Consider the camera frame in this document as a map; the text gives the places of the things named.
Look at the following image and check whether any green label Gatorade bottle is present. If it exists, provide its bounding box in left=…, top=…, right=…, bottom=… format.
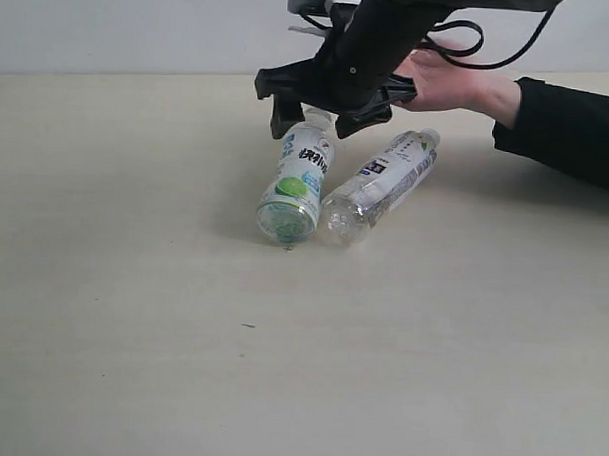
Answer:
left=256, top=108, right=335, bottom=245

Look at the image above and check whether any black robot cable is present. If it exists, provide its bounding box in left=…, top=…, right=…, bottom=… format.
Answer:
left=414, top=4, right=553, bottom=74

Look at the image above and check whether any clear white-capped water bottle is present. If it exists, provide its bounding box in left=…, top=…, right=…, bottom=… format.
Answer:
left=317, top=129, right=441, bottom=246

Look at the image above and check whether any person's open bare hand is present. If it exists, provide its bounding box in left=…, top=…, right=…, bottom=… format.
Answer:
left=395, top=50, right=521, bottom=129

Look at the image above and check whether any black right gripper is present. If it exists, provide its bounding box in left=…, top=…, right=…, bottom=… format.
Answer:
left=254, top=0, right=457, bottom=140

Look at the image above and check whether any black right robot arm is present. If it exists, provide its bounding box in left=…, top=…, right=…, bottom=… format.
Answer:
left=254, top=0, right=560, bottom=139

